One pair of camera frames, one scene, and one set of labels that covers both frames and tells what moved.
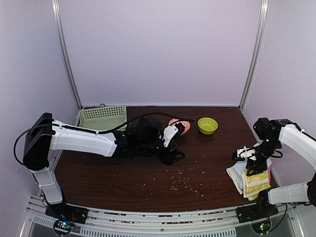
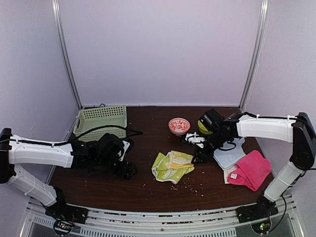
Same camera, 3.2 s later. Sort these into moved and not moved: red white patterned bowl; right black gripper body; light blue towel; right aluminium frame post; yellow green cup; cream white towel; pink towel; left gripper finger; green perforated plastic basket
Moved: left gripper finger; yellow green cup; cream white towel; light blue towel; right black gripper body; pink towel
Not moved: green perforated plastic basket; red white patterned bowl; right aluminium frame post
